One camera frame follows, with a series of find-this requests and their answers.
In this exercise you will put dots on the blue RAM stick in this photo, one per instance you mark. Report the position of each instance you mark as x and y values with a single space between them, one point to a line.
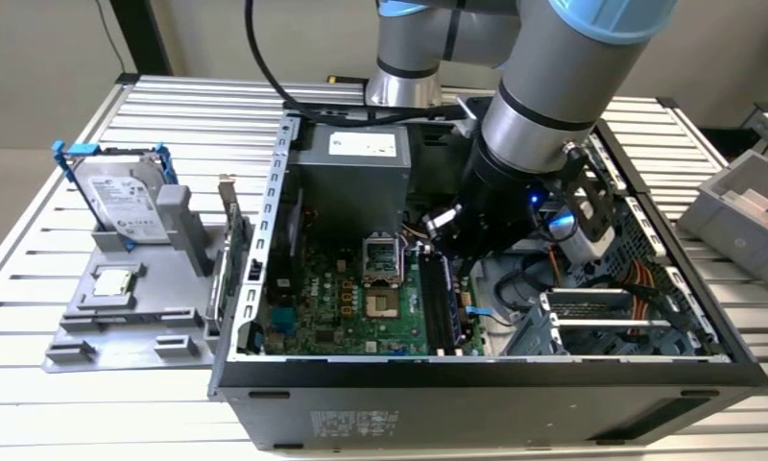
455 302

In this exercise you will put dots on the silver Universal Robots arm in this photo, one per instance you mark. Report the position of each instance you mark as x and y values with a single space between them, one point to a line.
551 86

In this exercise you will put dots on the black RAM slot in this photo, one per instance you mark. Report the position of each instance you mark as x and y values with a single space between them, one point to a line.
434 298

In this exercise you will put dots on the metal locking lever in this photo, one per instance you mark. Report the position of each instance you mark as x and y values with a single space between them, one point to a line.
403 266

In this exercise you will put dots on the grey power supply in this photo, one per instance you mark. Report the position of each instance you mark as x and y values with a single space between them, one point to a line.
352 192

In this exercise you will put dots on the grey metal disk bay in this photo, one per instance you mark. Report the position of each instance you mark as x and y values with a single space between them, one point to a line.
588 300

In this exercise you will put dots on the CPU socket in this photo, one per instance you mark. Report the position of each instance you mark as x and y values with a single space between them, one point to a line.
381 302

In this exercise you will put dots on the green motherboard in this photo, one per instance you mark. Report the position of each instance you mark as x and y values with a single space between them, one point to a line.
332 307

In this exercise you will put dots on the grey plastic bin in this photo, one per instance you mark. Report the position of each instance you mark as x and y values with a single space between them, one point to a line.
730 230

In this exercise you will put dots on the white block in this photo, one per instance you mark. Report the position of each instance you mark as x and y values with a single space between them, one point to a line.
748 201

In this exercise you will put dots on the green graphics card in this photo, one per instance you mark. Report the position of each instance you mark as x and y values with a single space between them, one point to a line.
233 240

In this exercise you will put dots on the black open PC case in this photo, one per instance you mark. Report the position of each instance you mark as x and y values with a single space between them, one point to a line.
423 413

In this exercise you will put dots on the grey parts rack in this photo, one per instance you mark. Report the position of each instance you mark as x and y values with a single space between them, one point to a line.
160 288

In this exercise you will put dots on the silver hard disk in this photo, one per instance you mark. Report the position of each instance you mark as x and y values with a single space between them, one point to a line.
124 197

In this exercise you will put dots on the silver CPU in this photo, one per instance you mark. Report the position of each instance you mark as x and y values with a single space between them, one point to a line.
113 283

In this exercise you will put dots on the blue disk carrier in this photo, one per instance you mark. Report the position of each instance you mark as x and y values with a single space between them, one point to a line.
80 150

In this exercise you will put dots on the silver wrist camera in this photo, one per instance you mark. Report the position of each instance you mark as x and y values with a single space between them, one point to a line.
579 242

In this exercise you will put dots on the black metal frame post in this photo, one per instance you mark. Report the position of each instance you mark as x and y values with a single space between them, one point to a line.
144 38

